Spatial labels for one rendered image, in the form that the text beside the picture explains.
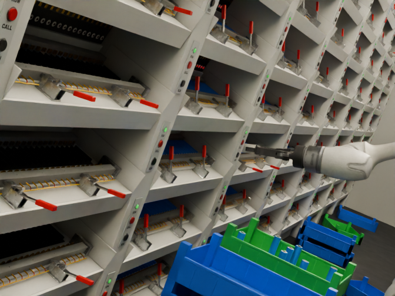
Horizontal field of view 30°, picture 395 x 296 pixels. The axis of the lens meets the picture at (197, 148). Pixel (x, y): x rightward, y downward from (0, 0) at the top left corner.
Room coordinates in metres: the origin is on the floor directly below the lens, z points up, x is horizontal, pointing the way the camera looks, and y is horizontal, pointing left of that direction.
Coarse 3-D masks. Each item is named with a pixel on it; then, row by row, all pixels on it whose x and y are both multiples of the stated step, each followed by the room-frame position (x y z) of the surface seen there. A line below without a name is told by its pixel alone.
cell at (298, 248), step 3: (297, 246) 1.85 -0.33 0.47; (300, 246) 1.86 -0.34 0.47; (294, 249) 1.86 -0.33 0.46; (297, 249) 1.85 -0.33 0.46; (300, 249) 1.85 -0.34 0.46; (294, 252) 1.85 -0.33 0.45; (297, 252) 1.85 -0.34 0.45; (300, 252) 1.86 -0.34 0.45; (294, 255) 1.85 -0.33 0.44; (297, 255) 1.85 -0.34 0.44; (291, 258) 1.86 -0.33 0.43; (294, 258) 1.85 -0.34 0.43; (297, 258) 1.85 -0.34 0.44; (291, 261) 1.85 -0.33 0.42; (294, 261) 1.85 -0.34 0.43; (294, 264) 1.85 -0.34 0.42
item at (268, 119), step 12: (264, 96) 2.50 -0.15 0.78; (264, 108) 2.71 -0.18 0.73; (276, 108) 2.89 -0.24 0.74; (288, 108) 2.93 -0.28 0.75; (264, 120) 2.51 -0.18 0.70; (276, 120) 2.74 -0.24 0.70; (288, 120) 2.93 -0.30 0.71; (252, 132) 2.44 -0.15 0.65; (264, 132) 2.59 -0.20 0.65; (276, 132) 2.78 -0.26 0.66
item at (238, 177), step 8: (248, 136) 2.96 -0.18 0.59; (272, 160) 2.93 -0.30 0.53; (248, 168) 2.61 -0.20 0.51; (256, 168) 2.70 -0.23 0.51; (264, 168) 2.80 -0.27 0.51; (272, 168) 2.91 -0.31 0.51; (232, 176) 2.36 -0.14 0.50; (240, 176) 2.47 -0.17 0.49; (248, 176) 2.58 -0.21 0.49; (256, 176) 2.72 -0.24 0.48; (264, 176) 2.86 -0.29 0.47
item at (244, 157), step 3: (240, 156) 2.58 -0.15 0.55; (243, 156) 2.61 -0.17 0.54; (246, 156) 2.65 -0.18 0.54; (249, 156) 2.68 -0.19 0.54; (252, 156) 2.72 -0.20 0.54; (255, 156) 2.76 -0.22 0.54; (258, 156) 2.81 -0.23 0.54; (261, 156) 2.86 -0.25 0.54; (264, 156) 2.91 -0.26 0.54; (240, 159) 2.58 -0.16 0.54; (243, 159) 2.62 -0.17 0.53; (246, 159) 2.66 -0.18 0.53; (249, 159) 2.70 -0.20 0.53; (252, 159) 2.74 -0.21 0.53; (255, 159) 2.80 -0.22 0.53; (264, 159) 2.89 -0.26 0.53; (255, 162) 2.74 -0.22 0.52
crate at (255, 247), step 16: (256, 224) 1.92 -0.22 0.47; (224, 240) 1.76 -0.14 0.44; (240, 240) 1.74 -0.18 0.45; (256, 240) 1.93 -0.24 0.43; (272, 240) 1.92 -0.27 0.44; (256, 256) 1.73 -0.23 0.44; (272, 256) 1.71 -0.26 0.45; (304, 256) 1.88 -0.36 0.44; (288, 272) 1.69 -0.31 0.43; (304, 272) 1.68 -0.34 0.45; (320, 272) 1.86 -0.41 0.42; (336, 272) 1.67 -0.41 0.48; (352, 272) 1.82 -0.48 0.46; (320, 288) 1.66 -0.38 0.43; (336, 288) 1.65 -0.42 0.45
